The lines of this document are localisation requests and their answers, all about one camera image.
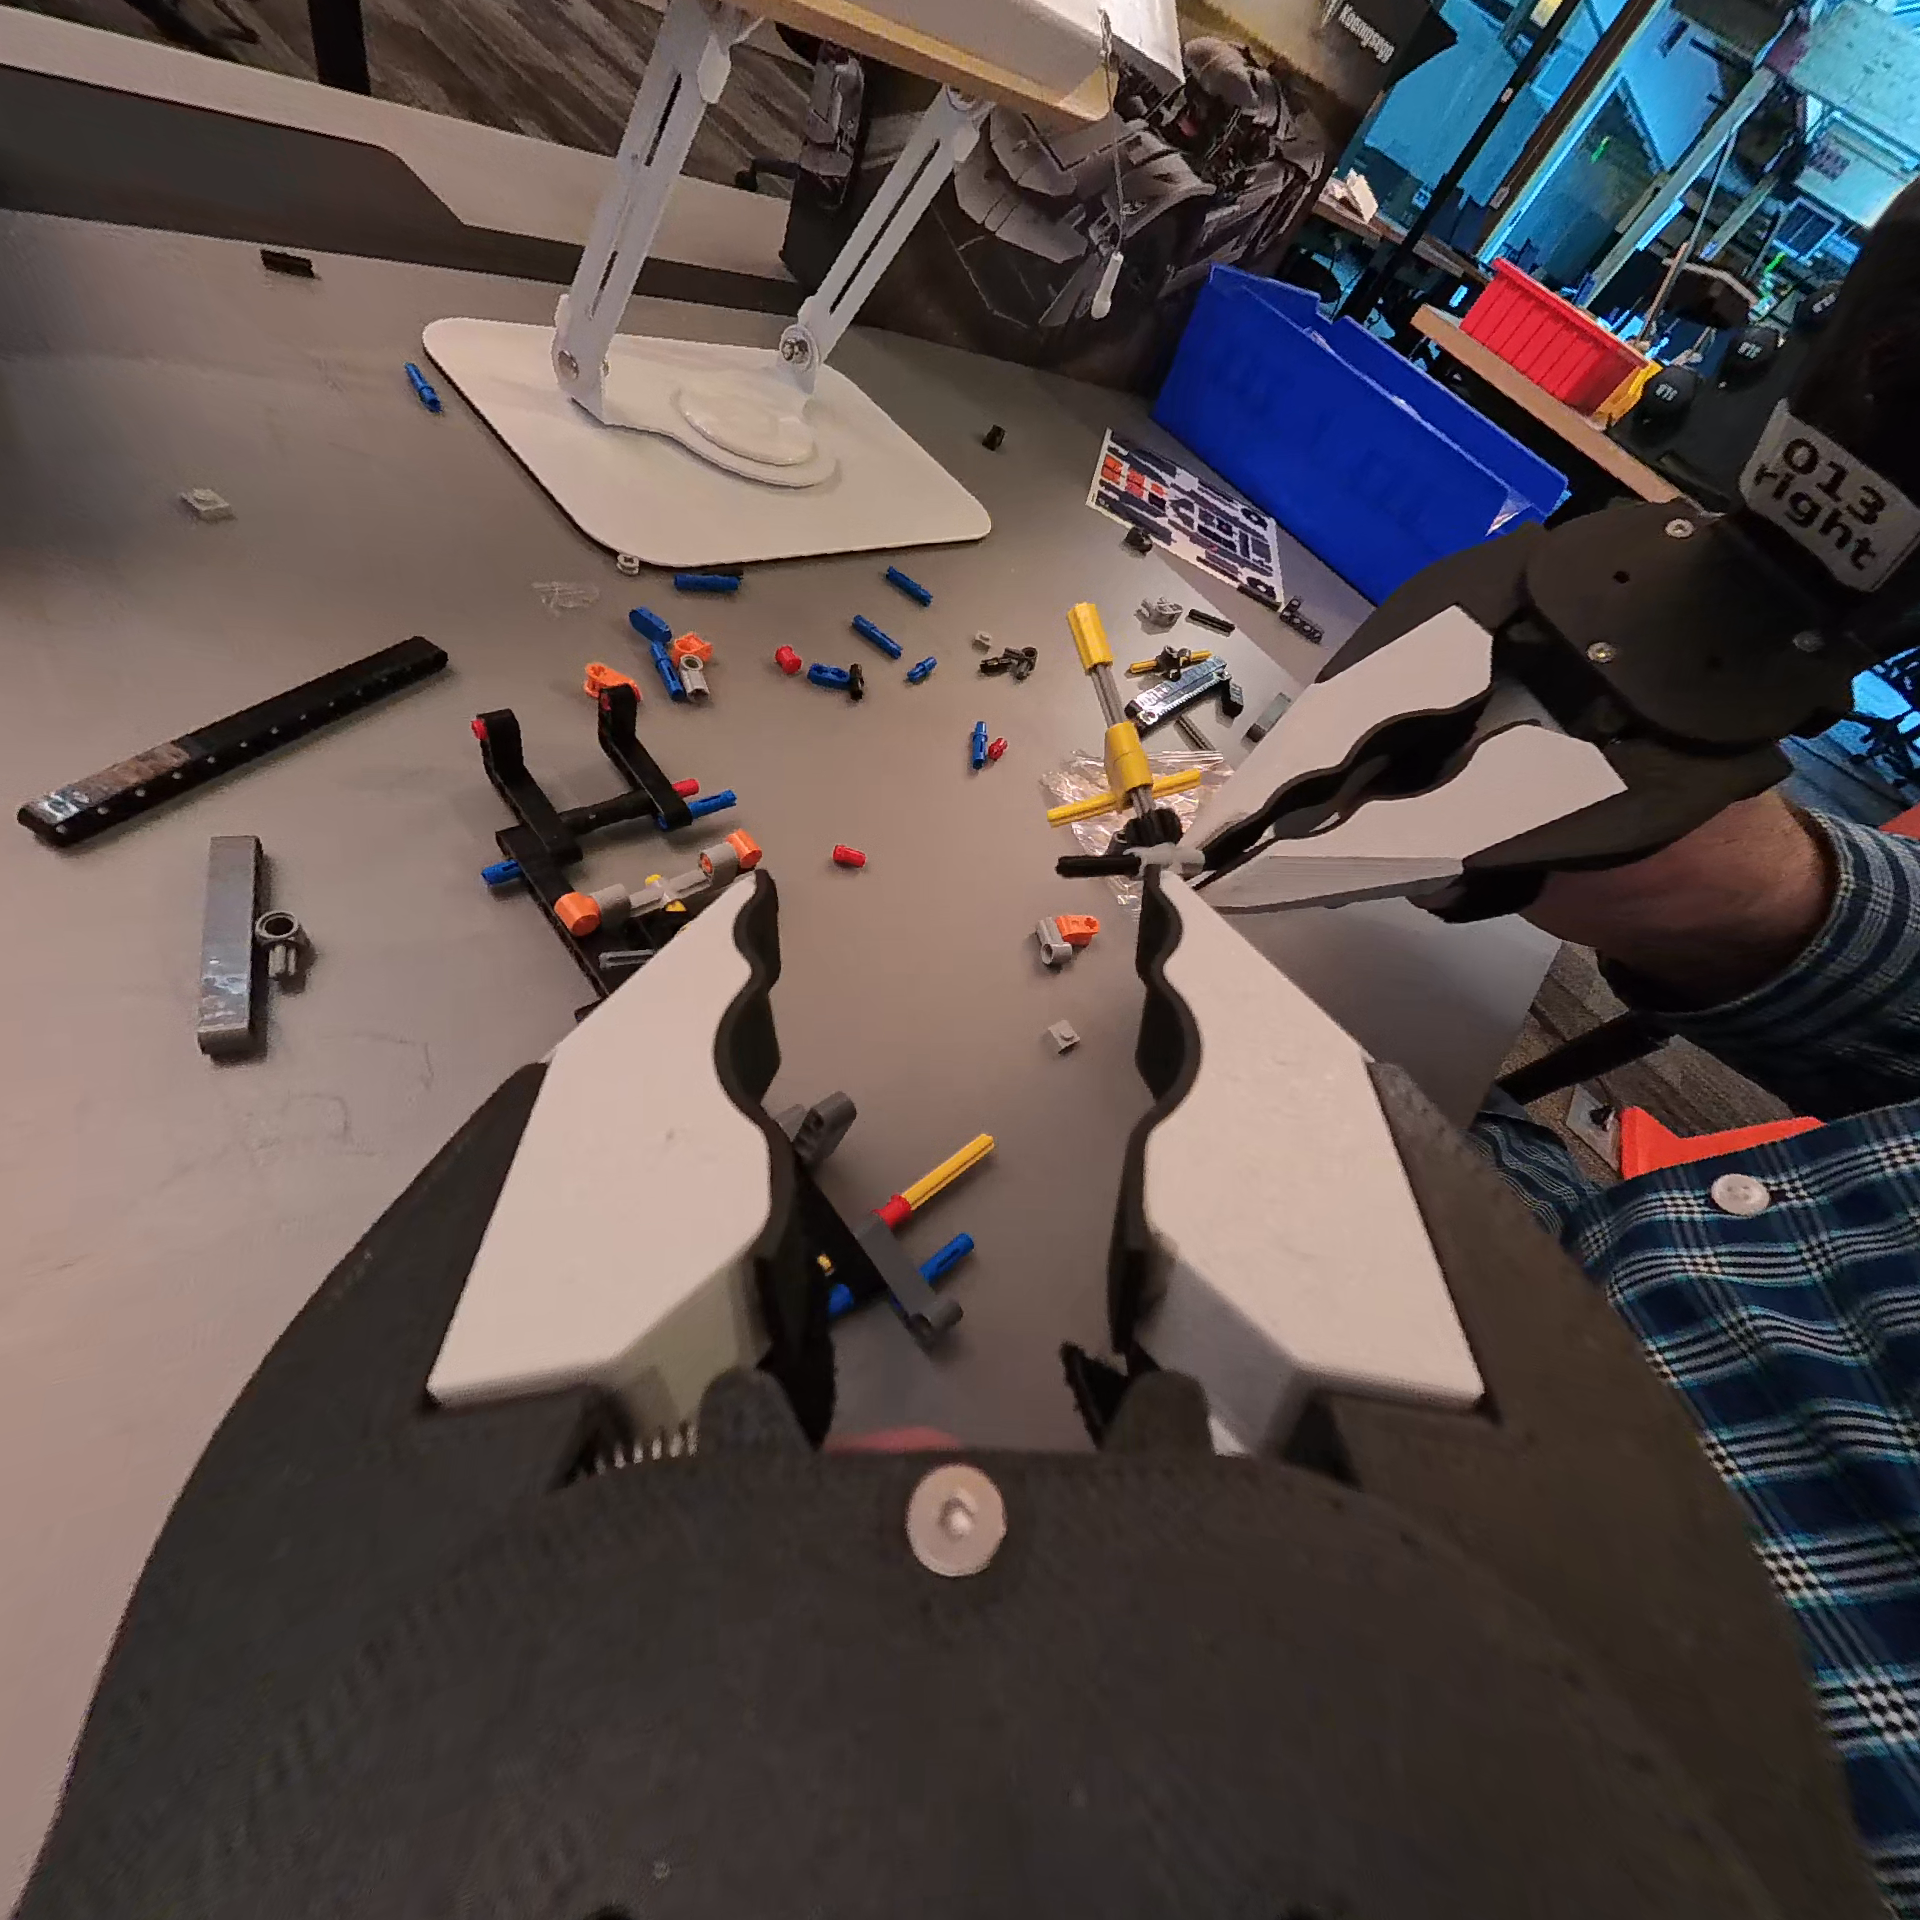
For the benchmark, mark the black dumbbell rack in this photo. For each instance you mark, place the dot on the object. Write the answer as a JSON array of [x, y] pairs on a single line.
[[1695, 382]]

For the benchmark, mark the orange grey lego connector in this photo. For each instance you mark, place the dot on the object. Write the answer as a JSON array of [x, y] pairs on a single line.
[[1066, 941]]

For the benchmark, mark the dark grey lego connector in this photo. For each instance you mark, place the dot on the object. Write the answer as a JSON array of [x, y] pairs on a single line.
[[283, 942]]

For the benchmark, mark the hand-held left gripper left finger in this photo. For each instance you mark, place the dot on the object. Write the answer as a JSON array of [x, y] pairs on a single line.
[[630, 1171]]

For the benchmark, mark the dark lego beam subassembly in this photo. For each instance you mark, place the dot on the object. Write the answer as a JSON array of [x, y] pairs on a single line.
[[1184, 692]]

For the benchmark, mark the dark grey lego connectors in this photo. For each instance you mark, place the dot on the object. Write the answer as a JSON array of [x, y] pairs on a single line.
[[1301, 621]]

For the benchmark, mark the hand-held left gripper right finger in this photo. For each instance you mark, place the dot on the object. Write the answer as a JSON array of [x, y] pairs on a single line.
[[1291, 1201]]

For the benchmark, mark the black lego chassis assembly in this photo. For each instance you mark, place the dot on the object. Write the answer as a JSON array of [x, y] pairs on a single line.
[[541, 819]]

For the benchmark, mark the orange plastic object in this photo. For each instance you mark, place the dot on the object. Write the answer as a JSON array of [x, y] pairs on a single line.
[[1711, 1144]]

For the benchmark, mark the red plastic bin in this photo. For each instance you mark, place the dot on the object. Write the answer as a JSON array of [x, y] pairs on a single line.
[[1547, 331]]

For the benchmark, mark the person's right forearm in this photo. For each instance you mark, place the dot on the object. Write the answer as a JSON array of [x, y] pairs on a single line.
[[1724, 916]]

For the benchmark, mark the scattered blue lego pins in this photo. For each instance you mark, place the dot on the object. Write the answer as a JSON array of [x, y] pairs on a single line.
[[874, 633]]

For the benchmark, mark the dark grey short lego beam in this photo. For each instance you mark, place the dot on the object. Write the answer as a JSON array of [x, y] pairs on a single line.
[[1267, 716]]

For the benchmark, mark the small clear plastic bag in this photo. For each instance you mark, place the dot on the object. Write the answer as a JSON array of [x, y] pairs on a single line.
[[1074, 787]]

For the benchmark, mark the blue plaid shirt person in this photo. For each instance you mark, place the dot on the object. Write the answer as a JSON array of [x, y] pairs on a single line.
[[1771, 1424]]

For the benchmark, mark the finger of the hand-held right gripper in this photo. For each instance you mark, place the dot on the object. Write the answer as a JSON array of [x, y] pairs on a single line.
[[1471, 819], [1382, 705]]

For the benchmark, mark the white book stand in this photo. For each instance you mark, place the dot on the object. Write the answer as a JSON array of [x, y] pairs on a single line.
[[720, 452]]

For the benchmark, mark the long black lego beam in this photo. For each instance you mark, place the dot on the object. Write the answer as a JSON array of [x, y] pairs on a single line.
[[224, 744]]

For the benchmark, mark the lego sticker sheet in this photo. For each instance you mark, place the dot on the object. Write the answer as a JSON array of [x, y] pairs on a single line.
[[1184, 517]]

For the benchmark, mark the wooden background table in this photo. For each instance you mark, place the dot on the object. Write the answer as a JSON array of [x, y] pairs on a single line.
[[1547, 412]]

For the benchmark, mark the yellow connector axle lego assembly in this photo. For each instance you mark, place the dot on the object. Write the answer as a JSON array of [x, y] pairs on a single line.
[[1125, 750]]

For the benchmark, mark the blue plastic bin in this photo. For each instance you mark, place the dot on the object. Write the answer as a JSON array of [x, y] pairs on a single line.
[[1319, 421]]

